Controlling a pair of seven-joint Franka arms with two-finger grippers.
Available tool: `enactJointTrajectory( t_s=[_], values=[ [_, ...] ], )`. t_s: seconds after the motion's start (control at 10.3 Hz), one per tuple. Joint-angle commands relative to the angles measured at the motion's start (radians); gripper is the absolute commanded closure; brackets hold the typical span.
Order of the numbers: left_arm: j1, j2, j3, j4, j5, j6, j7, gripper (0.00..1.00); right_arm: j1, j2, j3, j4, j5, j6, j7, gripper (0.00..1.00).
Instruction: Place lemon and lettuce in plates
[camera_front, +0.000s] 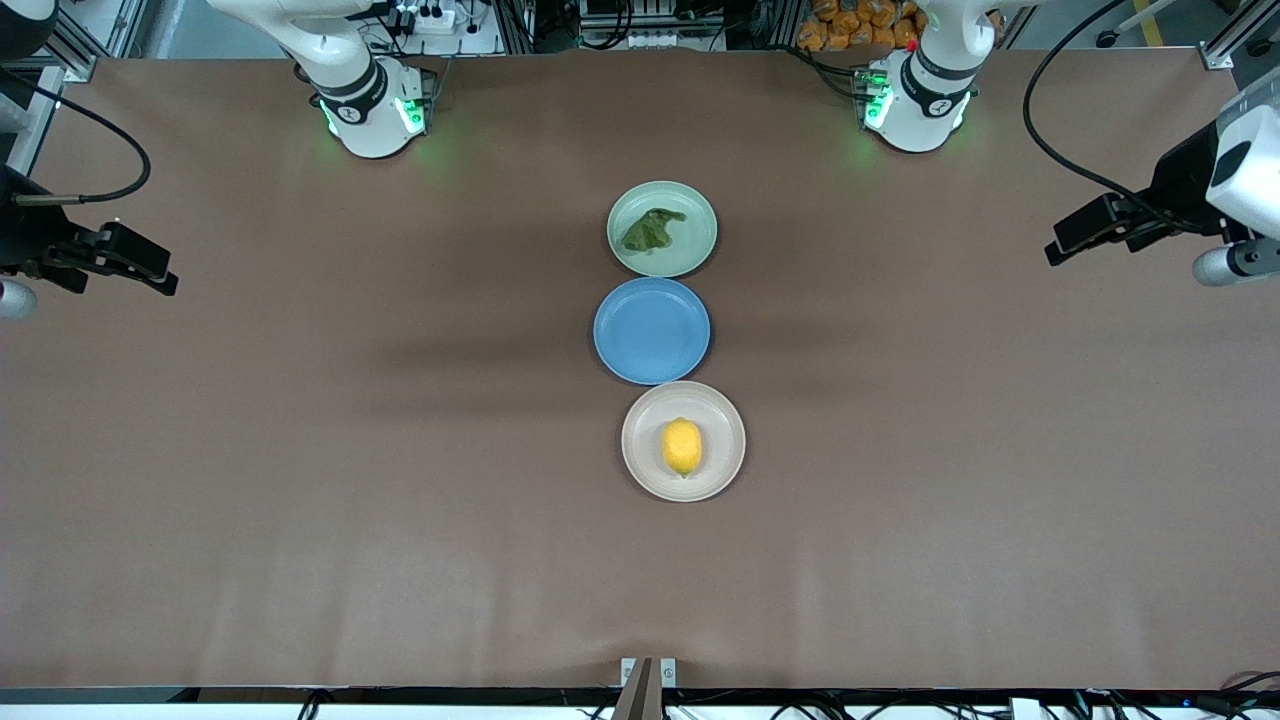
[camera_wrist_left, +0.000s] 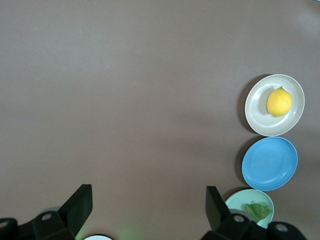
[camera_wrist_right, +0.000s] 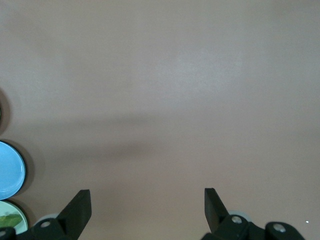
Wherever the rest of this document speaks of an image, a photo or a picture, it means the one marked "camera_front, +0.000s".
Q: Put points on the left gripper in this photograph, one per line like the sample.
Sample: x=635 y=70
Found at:
x=1181 y=183

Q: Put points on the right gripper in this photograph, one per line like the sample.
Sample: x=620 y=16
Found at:
x=22 y=238

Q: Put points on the green lettuce leaf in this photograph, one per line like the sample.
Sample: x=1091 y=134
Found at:
x=648 y=233

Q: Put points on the yellow lemon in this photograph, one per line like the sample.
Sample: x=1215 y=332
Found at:
x=682 y=447

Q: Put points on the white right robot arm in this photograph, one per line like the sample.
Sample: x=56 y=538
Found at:
x=365 y=110

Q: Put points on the bag of orange items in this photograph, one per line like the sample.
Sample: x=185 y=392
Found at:
x=850 y=25

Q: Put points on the white power strip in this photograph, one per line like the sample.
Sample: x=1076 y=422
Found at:
x=430 y=18

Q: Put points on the pale green round plate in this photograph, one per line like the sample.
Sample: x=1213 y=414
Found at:
x=690 y=250

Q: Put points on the beige round plate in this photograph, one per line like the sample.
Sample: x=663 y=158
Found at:
x=725 y=460

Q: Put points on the blue round plate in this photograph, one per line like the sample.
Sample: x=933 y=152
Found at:
x=651 y=331

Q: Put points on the aluminium frame profile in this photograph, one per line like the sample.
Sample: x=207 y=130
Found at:
x=40 y=120

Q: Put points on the aluminium frame corner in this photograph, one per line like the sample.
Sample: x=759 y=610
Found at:
x=1225 y=55

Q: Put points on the metal bracket with brown post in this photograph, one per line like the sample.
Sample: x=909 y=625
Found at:
x=647 y=680

